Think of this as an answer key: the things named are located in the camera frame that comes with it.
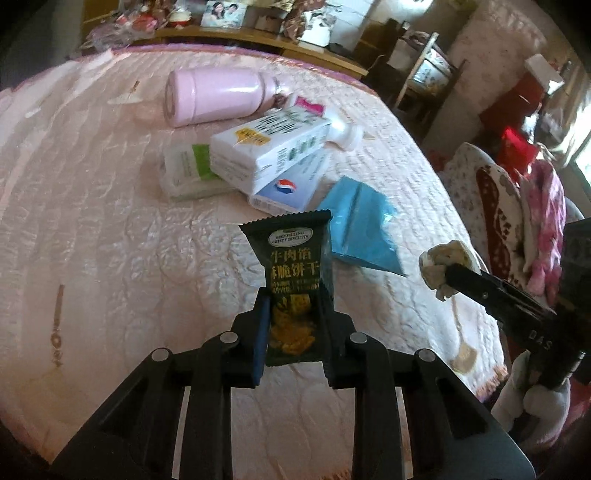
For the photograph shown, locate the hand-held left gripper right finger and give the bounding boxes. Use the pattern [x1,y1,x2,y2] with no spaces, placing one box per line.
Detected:
[321,286,546,480]

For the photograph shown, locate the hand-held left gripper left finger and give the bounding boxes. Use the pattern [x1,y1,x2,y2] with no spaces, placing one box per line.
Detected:
[48,286,273,480]

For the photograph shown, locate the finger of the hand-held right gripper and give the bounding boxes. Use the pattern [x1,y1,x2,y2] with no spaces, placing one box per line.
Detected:
[443,263,557,324]

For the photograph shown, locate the beige paper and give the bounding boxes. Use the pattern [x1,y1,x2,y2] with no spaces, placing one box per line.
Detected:
[419,240,481,302]

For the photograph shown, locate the black snack packet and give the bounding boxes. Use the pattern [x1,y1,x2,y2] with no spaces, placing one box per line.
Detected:
[239,209,334,367]

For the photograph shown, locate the person's right hand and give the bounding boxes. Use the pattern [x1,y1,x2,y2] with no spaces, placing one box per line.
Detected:
[492,353,573,450]

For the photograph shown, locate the red white patterned cloth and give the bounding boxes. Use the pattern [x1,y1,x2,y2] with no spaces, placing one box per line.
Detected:
[475,164,525,278]

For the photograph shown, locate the beige tassel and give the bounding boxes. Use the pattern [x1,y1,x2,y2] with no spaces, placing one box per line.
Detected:
[450,295,479,376]

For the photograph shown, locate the floral covered armchair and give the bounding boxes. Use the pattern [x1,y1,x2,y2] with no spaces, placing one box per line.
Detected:
[438,141,591,296]

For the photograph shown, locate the pink floral cloth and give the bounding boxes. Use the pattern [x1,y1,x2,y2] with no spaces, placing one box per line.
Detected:
[522,161,568,294]

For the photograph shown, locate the blue wipes packet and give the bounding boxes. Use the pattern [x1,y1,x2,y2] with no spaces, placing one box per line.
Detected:
[318,176,407,278]

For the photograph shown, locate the white blue flat box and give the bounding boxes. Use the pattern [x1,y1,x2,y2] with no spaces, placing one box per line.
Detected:
[248,152,331,215]

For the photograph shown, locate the white green packet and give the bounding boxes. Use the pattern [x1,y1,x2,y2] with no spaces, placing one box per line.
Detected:
[159,143,236,200]

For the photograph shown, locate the white printed carton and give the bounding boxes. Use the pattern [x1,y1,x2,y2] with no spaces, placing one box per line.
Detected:
[210,105,331,195]

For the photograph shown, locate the white bottle with pink label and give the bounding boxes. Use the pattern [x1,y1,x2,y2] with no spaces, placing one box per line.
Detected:
[286,95,365,152]

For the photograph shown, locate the floral printed cushion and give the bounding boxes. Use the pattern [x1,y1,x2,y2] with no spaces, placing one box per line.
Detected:
[416,51,451,93]

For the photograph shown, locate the dark wooden chair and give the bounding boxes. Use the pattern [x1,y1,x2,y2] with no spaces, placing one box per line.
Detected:
[369,18,467,134]

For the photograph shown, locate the floral upright mattress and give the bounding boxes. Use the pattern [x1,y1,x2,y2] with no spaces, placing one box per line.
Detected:
[450,0,555,153]

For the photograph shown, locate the pink thermos bottle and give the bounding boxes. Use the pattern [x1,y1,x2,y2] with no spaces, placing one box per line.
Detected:
[165,68,293,128]

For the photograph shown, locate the wooden headboard shelf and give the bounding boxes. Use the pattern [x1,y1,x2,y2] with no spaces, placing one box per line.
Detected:
[88,25,370,86]

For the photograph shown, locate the brown floral cloth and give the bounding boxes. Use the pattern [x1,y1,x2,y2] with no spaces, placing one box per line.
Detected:
[281,0,342,47]

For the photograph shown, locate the framed couple photo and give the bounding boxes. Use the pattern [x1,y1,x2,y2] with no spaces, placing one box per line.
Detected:
[201,0,245,27]

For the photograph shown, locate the pile of pink trinkets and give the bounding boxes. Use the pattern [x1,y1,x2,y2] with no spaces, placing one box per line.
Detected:
[83,0,204,47]

